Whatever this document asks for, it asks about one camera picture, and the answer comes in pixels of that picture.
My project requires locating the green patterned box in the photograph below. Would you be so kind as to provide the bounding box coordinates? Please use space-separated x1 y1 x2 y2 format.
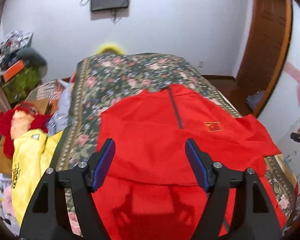
0 66 41 105

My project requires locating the brown wooden door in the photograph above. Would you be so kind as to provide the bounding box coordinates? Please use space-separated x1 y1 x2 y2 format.
236 0 293 117

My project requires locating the orange box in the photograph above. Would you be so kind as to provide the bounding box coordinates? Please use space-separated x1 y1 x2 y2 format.
3 60 24 82

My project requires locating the white wall socket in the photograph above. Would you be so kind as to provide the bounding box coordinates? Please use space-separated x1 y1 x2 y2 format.
198 61 204 68

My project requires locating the yellow garment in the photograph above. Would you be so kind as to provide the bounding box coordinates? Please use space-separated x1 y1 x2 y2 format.
11 129 63 225

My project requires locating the grey pillow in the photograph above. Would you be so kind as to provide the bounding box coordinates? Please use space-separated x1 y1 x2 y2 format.
16 47 46 67

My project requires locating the red plush bird toy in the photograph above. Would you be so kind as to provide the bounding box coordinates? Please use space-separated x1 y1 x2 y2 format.
0 101 51 159

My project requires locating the pile of clutter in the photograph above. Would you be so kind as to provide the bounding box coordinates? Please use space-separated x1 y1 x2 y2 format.
0 30 33 76

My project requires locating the yellow foam ring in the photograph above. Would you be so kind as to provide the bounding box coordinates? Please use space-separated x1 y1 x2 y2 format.
95 43 127 55

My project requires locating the red zip jacket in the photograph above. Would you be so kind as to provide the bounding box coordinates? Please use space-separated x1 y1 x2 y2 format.
93 85 286 239

